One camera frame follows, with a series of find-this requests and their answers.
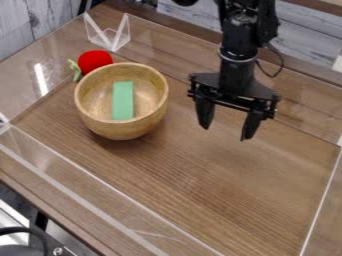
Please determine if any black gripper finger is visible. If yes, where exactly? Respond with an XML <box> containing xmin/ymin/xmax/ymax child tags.
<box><xmin>195</xmin><ymin>93</ymin><xmax>215</xmax><ymax>129</ymax></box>
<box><xmin>241</xmin><ymin>108</ymin><xmax>267</xmax><ymax>140</ymax></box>

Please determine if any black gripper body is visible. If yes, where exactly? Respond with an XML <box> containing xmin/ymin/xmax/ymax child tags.
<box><xmin>188</xmin><ymin>59</ymin><xmax>279</xmax><ymax>120</ymax></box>

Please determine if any green rectangular block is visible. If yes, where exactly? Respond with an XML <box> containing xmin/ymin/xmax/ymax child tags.
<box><xmin>112</xmin><ymin>81</ymin><xmax>134</xmax><ymax>120</ymax></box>

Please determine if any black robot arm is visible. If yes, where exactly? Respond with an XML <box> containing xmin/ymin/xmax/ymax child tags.
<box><xmin>188</xmin><ymin>0</ymin><xmax>281</xmax><ymax>140</ymax></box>

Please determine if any brown wooden bowl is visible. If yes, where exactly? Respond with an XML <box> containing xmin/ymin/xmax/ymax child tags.
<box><xmin>74</xmin><ymin>62</ymin><xmax>170</xmax><ymax>140</ymax></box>

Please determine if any red plush apple toy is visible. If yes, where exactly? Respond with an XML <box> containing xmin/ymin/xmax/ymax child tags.
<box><xmin>68</xmin><ymin>50</ymin><xmax>114</xmax><ymax>82</ymax></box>

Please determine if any clear acrylic table barrier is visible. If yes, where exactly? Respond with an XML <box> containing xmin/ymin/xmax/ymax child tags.
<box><xmin>0</xmin><ymin>113</ymin><xmax>223</xmax><ymax>256</ymax></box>

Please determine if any black metal table leg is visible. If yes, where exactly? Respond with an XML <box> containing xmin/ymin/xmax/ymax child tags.
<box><xmin>35</xmin><ymin>212</ymin><xmax>48</xmax><ymax>230</ymax></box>

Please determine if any clear acrylic corner bracket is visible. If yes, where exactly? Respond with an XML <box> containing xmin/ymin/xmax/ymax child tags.
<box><xmin>83</xmin><ymin>13</ymin><xmax>131</xmax><ymax>52</ymax></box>

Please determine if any black cable under table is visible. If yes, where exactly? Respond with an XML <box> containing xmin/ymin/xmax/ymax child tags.
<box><xmin>0</xmin><ymin>226</ymin><xmax>51</xmax><ymax>256</ymax></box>

